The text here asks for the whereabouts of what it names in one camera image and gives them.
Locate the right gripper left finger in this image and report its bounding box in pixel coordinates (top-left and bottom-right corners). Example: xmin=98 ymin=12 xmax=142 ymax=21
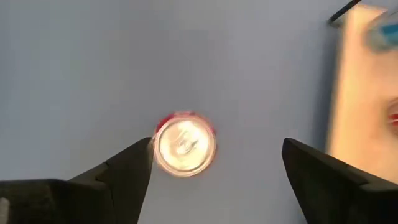
xmin=0 ymin=136 xmax=154 ymax=224

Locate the red Coca-Cola can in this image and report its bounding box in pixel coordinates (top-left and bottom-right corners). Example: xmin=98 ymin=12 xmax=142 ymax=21
xmin=387 ymin=98 xmax=398 ymax=136
xmin=152 ymin=110 xmax=218 ymax=178

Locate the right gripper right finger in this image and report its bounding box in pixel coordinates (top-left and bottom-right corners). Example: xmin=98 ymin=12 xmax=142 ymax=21
xmin=281 ymin=138 xmax=398 ymax=224

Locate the wooden shelf black wire frame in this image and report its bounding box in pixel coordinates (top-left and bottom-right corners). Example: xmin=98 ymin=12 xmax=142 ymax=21
xmin=325 ymin=0 xmax=398 ymax=184

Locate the blue table mat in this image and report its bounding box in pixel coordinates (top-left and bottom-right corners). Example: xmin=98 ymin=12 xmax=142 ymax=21
xmin=0 ymin=0 xmax=343 ymax=224

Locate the blue silver Red Bull can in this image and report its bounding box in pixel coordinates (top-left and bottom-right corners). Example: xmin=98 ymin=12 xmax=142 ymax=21
xmin=365 ymin=7 xmax=398 ymax=52

